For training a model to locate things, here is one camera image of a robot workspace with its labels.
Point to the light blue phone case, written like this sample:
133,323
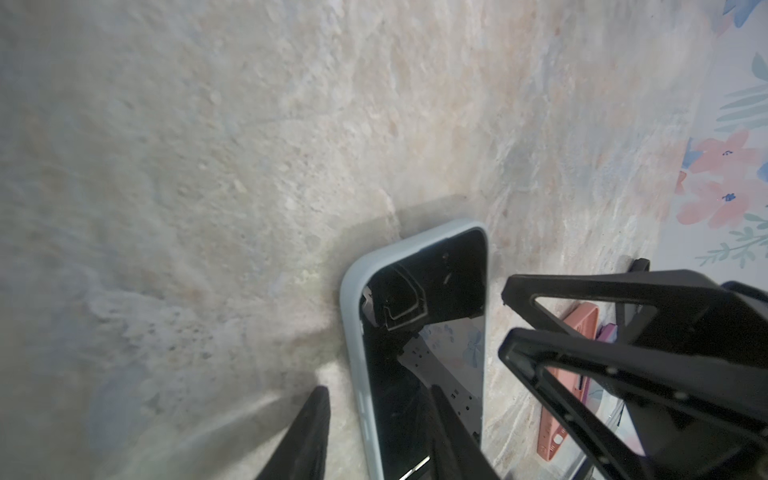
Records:
360,336

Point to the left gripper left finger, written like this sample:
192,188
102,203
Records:
302,452

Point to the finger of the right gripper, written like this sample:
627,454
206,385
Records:
710,415
673,293

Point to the pink phone case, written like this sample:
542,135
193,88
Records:
584,319

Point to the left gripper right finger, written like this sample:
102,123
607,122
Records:
453,452

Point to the black phone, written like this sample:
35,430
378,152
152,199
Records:
432,348

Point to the black phone case right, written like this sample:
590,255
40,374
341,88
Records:
625,312

